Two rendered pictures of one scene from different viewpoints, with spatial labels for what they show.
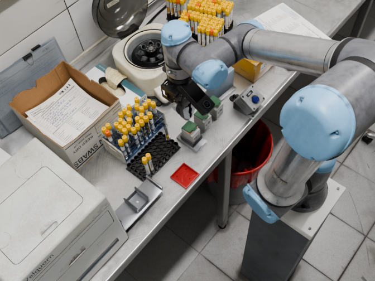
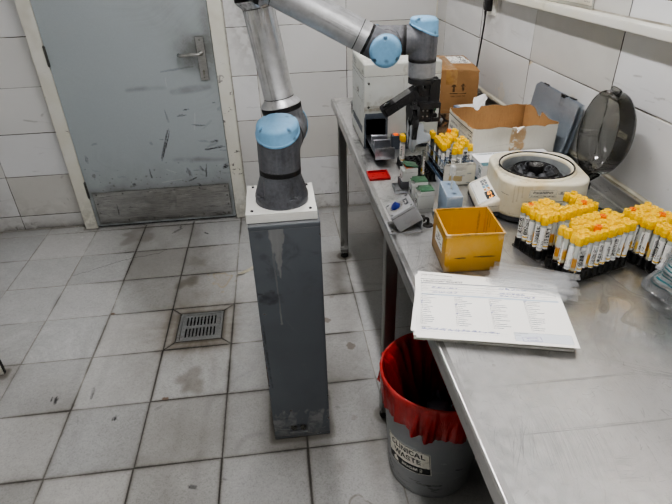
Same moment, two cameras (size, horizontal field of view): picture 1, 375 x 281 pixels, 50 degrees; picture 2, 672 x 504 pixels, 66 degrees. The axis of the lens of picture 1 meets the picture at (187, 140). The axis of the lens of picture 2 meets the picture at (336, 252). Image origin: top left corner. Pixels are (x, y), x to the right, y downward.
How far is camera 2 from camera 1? 2.02 m
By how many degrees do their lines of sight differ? 82
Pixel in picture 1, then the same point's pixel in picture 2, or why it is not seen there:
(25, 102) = (529, 119)
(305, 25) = (487, 332)
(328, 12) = (500, 395)
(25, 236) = not seen: hidden behind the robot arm
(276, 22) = (527, 311)
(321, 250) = (260, 477)
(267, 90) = (409, 247)
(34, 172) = not seen: hidden behind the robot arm
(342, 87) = not seen: outside the picture
